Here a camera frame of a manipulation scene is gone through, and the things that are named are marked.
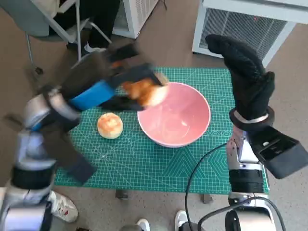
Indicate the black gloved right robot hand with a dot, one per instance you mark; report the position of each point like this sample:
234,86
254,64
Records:
250,81

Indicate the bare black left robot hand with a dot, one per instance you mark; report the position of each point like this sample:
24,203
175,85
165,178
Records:
91,93

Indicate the orange toy croissant bread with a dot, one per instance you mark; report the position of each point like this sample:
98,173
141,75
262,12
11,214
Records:
144,92

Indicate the pink bowl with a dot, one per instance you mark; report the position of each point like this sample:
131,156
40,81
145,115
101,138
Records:
178,115

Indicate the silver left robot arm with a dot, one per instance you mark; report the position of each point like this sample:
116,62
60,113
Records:
33,149

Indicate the round toy bread bun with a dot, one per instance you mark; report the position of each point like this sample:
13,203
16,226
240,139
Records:
110,125

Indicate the large white mesh cabinet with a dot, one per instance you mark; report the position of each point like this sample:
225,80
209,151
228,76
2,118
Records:
240,26

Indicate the seated person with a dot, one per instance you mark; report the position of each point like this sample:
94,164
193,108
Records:
101,14

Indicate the green cutting mat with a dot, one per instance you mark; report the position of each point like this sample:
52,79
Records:
134,163

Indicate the small white mesh cabinet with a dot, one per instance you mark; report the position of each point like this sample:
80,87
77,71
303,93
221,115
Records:
137,14

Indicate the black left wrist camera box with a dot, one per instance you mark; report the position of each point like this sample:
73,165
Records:
77,163

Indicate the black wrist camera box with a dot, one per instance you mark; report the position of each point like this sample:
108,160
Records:
279,154
77,163

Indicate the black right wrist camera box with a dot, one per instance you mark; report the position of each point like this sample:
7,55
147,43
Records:
279,154

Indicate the grey chair with metal frame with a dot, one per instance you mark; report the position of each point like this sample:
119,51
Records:
24,16

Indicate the metal table bracket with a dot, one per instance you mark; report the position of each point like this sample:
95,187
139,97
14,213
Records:
122,195
207,198

